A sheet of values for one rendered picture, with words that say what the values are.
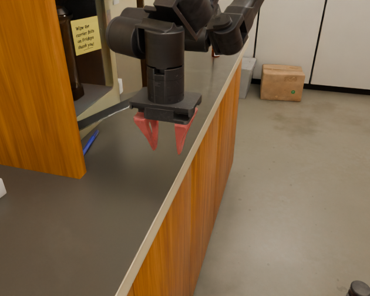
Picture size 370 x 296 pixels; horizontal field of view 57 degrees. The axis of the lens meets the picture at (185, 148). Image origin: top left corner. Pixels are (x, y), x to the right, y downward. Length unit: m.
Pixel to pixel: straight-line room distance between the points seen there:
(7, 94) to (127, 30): 0.35
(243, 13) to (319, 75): 3.15
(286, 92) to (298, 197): 1.54
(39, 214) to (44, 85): 0.25
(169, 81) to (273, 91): 3.11
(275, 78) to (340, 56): 0.73
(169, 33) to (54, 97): 0.32
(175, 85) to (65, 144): 0.34
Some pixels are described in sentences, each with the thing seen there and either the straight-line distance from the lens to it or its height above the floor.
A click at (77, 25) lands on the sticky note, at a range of 0.84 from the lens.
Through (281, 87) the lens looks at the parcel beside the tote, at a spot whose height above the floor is 0.15.
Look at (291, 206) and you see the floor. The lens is 2.22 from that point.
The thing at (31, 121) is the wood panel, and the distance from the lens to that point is 0.79.
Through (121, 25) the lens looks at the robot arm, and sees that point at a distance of 0.55.
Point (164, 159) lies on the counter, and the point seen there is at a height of 0.94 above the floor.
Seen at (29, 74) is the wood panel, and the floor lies 1.18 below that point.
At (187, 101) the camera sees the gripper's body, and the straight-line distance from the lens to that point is 0.53.
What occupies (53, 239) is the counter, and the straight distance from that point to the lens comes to 0.68.
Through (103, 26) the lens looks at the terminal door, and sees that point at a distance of 0.89.
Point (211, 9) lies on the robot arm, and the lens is 0.55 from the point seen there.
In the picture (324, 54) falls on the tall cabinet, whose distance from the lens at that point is 3.87.
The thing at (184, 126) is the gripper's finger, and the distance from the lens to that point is 0.51.
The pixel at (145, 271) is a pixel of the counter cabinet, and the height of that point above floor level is 0.78.
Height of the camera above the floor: 1.40
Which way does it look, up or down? 31 degrees down
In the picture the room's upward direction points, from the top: straight up
